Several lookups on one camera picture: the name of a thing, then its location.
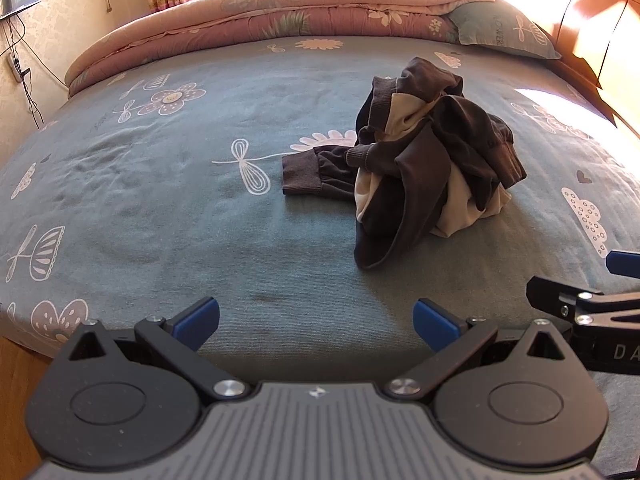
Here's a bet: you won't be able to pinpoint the blue floral bed sheet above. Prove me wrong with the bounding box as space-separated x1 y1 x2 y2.
1 36 639 479

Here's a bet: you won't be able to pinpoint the blue-green flower pillow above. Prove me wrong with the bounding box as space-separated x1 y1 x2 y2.
448 0 561 61

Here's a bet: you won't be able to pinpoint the black and cream raglan sweatshirt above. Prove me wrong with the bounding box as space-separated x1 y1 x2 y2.
282 58 526 269

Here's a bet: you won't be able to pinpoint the pink floral folded quilt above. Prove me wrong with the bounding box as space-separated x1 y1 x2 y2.
65 0 494 96

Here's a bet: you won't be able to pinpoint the white wall power strip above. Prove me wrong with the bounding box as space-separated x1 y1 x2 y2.
6 52 30 84

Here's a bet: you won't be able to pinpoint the black hanging wall cables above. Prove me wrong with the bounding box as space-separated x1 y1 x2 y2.
0 12 68 130

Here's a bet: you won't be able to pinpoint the wooden headboard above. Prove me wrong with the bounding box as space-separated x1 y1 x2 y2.
506 0 639 133

